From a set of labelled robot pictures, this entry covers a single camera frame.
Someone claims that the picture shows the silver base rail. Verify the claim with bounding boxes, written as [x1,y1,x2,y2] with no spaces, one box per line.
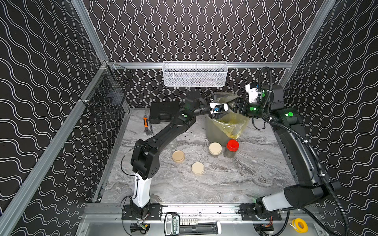
[82,203,320,222]

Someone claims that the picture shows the black plastic tool case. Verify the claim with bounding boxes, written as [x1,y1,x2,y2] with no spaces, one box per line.
[150,101,180,124]

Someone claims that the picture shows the jar with cream lid front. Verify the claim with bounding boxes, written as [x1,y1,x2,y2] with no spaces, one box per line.
[209,92,239,103]

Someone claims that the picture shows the jar with cream lid back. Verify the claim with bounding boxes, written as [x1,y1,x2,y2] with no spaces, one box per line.
[209,142,222,156]

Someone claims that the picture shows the trash bin with yellow bag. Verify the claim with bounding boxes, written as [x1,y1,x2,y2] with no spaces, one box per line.
[205,96,250,147]

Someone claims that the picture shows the tan jar lid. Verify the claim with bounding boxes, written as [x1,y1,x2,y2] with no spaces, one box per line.
[172,150,185,164]

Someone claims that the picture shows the yellow tape roll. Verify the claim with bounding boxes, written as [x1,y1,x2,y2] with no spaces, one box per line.
[291,218,309,234]

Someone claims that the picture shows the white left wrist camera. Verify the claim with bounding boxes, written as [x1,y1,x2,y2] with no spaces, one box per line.
[209,102,228,114]

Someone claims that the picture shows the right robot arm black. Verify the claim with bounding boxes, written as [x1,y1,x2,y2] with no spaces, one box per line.
[228,85,343,218]

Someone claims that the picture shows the white wire mesh basket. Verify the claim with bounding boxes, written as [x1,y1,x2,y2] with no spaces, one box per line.
[162,61,228,87]

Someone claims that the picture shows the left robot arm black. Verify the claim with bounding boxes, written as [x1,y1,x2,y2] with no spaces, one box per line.
[131,90,229,211]

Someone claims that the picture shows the black wire basket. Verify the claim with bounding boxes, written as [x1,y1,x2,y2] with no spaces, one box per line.
[84,64,135,120]

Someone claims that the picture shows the orange handled wrench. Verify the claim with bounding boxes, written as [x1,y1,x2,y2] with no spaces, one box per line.
[143,115,154,136]

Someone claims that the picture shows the cream jar lid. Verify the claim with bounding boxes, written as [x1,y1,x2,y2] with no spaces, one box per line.
[191,162,205,176]

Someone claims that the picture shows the jar with red lid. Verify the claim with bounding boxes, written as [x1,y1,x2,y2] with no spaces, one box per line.
[224,139,239,158]

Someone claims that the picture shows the jar with cream lid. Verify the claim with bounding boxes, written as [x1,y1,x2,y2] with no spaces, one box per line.
[209,92,239,103]
[209,142,222,156]

